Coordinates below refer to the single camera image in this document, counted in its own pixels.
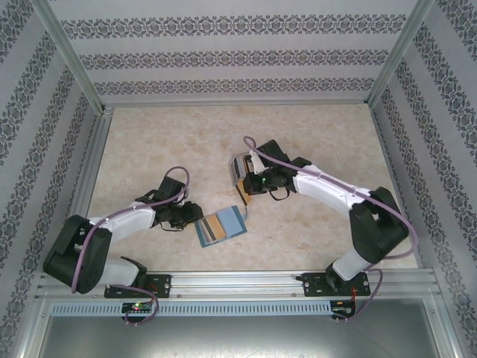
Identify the aluminium mounting rail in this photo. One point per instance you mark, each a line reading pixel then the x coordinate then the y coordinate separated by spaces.
pixel 238 283

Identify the blue card holder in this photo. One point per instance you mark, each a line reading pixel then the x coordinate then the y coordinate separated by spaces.
pixel 233 222

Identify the aluminium frame crossbar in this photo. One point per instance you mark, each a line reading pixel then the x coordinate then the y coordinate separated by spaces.
pixel 238 103

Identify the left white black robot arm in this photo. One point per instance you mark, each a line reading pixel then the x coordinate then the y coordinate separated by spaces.
pixel 82 257

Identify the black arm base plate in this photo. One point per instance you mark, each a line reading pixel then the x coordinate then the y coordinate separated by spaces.
pixel 162 285
pixel 311 285

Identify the aluminium frame post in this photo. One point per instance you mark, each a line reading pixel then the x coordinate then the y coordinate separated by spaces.
pixel 398 52
pixel 69 52

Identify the orange credit card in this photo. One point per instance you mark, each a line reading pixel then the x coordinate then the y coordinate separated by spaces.
pixel 243 196

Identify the aluminium side rail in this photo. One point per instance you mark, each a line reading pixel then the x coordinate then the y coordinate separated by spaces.
pixel 90 168

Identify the tan credit card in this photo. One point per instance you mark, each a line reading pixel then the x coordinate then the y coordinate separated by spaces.
pixel 219 225

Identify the grey metal panel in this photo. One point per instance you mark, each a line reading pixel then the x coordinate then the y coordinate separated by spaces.
pixel 238 339

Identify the small circuit board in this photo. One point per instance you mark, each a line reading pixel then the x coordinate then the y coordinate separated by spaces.
pixel 138 307
pixel 343 310

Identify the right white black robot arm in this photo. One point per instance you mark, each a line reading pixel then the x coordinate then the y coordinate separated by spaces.
pixel 376 231

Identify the grey credit card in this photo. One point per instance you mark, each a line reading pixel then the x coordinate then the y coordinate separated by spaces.
pixel 208 233

